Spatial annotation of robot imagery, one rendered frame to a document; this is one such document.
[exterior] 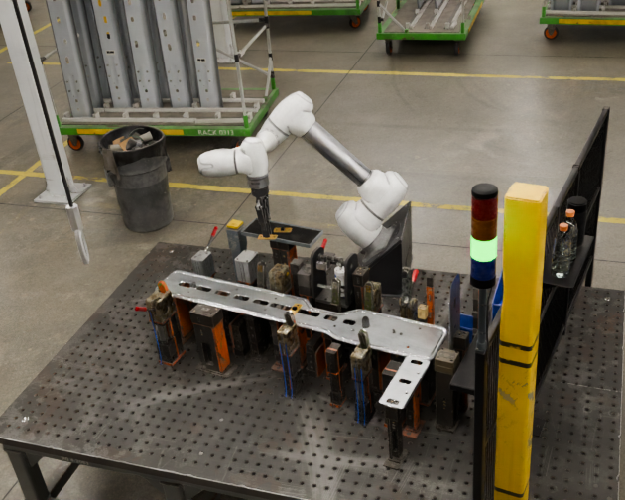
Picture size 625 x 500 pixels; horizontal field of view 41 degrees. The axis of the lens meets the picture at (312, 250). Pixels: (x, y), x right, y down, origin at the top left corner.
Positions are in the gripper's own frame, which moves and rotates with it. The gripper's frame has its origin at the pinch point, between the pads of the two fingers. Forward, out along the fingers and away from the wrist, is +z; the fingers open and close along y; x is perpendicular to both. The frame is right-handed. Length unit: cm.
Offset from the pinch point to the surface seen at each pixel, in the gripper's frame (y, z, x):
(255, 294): 3.0, 31.6, -8.9
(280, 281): -1.6, 27.4, 2.1
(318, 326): 23.7, 34.3, 25.1
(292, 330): 32.0, 31.1, 15.9
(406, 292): 11, 24, 61
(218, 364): 23, 56, -24
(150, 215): -213, 98, -169
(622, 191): -299, 121, 177
